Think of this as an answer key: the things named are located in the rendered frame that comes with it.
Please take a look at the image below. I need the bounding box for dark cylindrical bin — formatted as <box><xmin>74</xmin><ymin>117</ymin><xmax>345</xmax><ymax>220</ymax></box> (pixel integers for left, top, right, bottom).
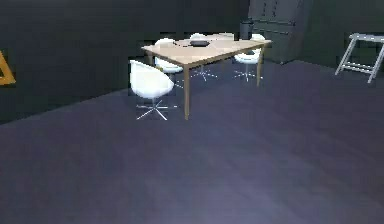
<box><xmin>239</xmin><ymin>20</ymin><xmax>255</xmax><ymax>41</ymax></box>

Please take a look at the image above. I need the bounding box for dark grey cupboard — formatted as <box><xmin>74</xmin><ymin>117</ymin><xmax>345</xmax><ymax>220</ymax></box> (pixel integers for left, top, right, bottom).
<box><xmin>247</xmin><ymin>0</ymin><xmax>314</xmax><ymax>65</ymax></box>

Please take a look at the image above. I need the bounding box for orange wooden frame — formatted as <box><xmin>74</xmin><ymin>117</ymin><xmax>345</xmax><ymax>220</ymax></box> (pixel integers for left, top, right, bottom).
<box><xmin>0</xmin><ymin>50</ymin><xmax>17</xmax><ymax>86</ymax></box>

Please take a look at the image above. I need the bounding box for light wooden dining table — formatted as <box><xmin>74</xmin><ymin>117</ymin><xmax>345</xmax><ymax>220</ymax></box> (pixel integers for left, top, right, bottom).
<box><xmin>141</xmin><ymin>32</ymin><xmax>273</xmax><ymax>121</ymax></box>

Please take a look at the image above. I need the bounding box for dark flat dish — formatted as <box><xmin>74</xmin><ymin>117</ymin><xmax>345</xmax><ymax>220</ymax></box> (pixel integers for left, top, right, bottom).
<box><xmin>189</xmin><ymin>39</ymin><xmax>211</xmax><ymax>47</ymax></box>

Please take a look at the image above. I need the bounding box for white swivel chair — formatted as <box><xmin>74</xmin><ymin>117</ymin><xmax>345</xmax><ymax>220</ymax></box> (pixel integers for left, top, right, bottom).
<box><xmin>153</xmin><ymin>37</ymin><xmax>185</xmax><ymax>89</ymax></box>
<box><xmin>129</xmin><ymin>59</ymin><xmax>179</xmax><ymax>121</ymax></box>
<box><xmin>189</xmin><ymin>32</ymin><xmax>218</xmax><ymax>82</ymax></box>
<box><xmin>233</xmin><ymin>33</ymin><xmax>267</xmax><ymax>83</ymax></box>

